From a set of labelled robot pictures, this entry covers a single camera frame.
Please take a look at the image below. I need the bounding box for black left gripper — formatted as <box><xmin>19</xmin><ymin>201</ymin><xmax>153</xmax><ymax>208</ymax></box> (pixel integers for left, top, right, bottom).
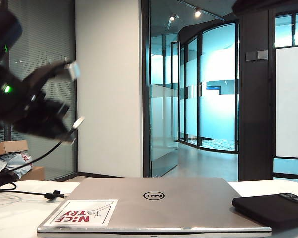
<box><xmin>12</xmin><ymin>91</ymin><xmax>76</xmax><ymax>145</ymax></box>

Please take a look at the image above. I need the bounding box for black charging cable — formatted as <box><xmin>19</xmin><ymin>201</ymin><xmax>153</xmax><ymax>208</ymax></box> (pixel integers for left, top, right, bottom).
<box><xmin>0</xmin><ymin>116</ymin><xmax>86</xmax><ymax>202</ymax></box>

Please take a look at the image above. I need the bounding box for black phone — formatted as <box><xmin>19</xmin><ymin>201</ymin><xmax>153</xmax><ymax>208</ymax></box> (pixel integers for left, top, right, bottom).
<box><xmin>232</xmin><ymin>192</ymin><xmax>298</xmax><ymax>230</ymax></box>

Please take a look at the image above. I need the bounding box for low brown cardboard box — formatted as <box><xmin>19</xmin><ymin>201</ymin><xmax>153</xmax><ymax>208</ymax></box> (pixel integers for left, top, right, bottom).
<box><xmin>19</xmin><ymin>166</ymin><xmax>45</xmax><ymax>181</ymax></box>

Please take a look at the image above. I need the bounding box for grey plastic mailing bag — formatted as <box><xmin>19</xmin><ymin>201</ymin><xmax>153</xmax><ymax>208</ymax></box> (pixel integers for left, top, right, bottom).
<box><xmin>0</xmin><ymin>152</ymin><xmax>34</xmax><ymax>179</ymax></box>

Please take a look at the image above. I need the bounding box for black bag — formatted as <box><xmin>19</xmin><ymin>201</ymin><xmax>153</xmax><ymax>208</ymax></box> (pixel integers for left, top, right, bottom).
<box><xmin>0</xmin><ymin>171</ymin><xmax>19</xmax><ymax>190</ymax></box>

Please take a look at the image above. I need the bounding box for silver Dell laptop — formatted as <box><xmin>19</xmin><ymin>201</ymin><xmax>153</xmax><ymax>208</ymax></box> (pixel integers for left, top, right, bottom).
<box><xmin>36</xmin><ymin>177</ymin><xmax>273</xmax><ymax>236</ymax></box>

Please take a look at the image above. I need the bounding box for curved glass partition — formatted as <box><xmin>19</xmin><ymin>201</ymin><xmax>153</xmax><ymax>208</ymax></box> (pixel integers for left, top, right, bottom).
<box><xmin>177</xmin><ymin>19</ymin><xmax>240</xmax><ymax>154</ymax></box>

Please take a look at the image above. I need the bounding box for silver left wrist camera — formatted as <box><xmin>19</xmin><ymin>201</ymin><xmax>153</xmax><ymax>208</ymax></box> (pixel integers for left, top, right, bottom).
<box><xmin>64</xmin><ymin>61</ymin><xmax>81</xmax><ymax>80</ymax></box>

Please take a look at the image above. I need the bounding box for glass door black frame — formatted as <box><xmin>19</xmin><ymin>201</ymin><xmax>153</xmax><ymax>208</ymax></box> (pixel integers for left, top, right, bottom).
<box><xmin>141</xmin><ymin>0</ymin><xmax>179</xmax><ymax>178</ymax></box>

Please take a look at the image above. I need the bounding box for black door frame pillar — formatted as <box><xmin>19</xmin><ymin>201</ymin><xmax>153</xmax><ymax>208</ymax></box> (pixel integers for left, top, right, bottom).
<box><xmin>238</xmin><ymin>9</ymin><xmax>276</xmax><ymax>182</ymax></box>

